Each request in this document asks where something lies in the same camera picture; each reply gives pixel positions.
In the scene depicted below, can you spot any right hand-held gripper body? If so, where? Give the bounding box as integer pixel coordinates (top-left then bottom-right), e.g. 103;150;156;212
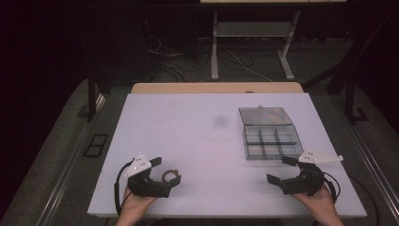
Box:
279;150;344;197

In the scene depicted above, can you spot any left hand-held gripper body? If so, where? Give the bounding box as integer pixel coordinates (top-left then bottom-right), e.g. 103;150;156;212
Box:
124;153;172;199

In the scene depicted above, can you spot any brown tape ring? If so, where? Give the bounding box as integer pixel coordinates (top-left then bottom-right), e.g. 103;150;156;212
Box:
161;169;181;185

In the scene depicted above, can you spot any person's left hand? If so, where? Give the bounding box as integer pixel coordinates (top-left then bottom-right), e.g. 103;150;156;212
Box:
120;185;158;221

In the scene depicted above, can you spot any person's right hand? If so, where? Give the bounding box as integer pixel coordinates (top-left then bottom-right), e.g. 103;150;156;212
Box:
291;183;339;218

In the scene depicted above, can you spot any clear plastic compartment box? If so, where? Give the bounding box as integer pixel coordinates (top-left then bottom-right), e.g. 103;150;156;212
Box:
238;105;305;161

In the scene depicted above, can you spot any black metal stand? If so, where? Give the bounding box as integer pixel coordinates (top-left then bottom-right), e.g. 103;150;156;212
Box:
86;71;99;123
343;71;372;124

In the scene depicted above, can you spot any white metal desk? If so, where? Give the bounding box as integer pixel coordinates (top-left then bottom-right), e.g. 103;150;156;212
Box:
199;0;348;81

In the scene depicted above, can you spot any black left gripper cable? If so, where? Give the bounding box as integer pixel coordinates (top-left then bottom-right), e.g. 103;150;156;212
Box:
113;159;135;217

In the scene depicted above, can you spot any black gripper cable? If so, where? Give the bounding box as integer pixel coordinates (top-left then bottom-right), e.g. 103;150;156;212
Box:
113;159;135;217
323;171;342;204

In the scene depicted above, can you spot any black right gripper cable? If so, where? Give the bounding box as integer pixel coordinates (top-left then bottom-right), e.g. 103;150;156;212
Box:
323;171;342;204

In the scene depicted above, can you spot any black rectangular floor frame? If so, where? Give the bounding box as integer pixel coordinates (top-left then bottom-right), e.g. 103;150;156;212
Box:
82;133;109;158

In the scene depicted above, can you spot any metal floor rail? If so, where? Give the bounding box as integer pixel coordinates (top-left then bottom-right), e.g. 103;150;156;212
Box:
37;93;106;226
347;121;399;222

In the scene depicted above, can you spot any white floor cable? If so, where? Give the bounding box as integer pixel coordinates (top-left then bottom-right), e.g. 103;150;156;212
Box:
225;49;274;83

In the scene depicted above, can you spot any black floor cable bundle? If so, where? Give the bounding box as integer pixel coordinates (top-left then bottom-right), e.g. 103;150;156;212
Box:
144;17;212;83

